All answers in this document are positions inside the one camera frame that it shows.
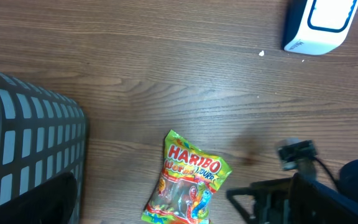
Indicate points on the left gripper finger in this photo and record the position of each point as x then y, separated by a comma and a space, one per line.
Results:
50, 202

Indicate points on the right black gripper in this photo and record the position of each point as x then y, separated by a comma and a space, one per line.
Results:
271, 201

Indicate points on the green gummy candy bag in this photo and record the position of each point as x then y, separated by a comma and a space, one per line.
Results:
188, 180

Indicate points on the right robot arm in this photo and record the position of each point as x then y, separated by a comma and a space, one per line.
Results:
299, 199

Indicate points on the white barcode scanner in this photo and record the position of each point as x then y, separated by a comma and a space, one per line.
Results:
316, 27

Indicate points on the grey plastic mesh basket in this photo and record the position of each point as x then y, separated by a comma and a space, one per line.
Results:
42, 135

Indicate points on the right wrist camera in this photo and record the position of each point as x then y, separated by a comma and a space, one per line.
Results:
292, 151

